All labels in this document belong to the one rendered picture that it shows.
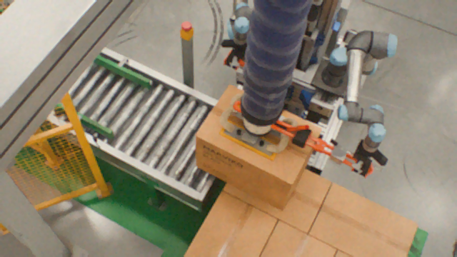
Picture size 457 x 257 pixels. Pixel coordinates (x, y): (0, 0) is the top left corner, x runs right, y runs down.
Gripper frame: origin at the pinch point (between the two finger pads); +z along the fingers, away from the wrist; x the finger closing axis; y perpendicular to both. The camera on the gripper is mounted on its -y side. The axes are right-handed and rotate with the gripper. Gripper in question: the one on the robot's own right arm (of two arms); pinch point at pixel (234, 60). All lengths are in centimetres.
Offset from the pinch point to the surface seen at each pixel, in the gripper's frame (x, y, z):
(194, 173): -48, 2, 65
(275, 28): -36, 31, -85
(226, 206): -57, 30, 65
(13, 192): -127, -55, -3
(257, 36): -36, 24, -77
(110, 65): -9, -90, 59
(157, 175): -63, -17, 60
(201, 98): 1, -21, 61
